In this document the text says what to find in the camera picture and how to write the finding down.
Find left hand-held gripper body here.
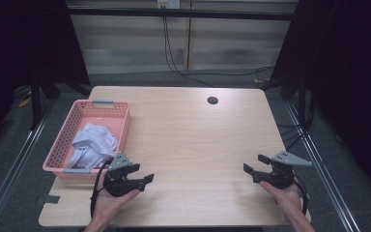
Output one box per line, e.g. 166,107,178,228
102,152,143,198

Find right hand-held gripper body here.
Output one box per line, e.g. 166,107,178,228
252,150,314,190

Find white printed cloth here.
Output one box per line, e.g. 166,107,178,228
68,122,120,170

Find pink plastic basket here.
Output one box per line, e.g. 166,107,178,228
42,99,131,181

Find person's left hand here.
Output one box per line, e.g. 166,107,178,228
91,173,142,227

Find person's right hand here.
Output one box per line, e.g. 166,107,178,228
259,180,307,224

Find grey tape strip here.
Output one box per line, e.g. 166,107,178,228
35,193,61,205

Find black curtain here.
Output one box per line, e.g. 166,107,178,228
0,0,91,156
269,0,371,197

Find yellow floor object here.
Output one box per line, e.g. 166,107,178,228
17,96,33,109

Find black horizontal bar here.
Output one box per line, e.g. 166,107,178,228
67,7,294,22

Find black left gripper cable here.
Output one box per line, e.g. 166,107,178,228
89,157,115,220

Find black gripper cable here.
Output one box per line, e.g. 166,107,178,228
89,157,115,220
292,178,309,217

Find black floor cables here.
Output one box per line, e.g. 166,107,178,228
275,121,307,152

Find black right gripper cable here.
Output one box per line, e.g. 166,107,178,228
292,178,309,217

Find metal floor rail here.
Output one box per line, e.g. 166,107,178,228
284,100,362,232
0,96,57,232

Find black stand post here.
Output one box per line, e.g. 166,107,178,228
297,72,307,129
29,72,43,131

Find black wall cable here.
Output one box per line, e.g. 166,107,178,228
164,15,275,77
162,15,214,88

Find white wall outlet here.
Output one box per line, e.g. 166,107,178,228
157,0,182,10

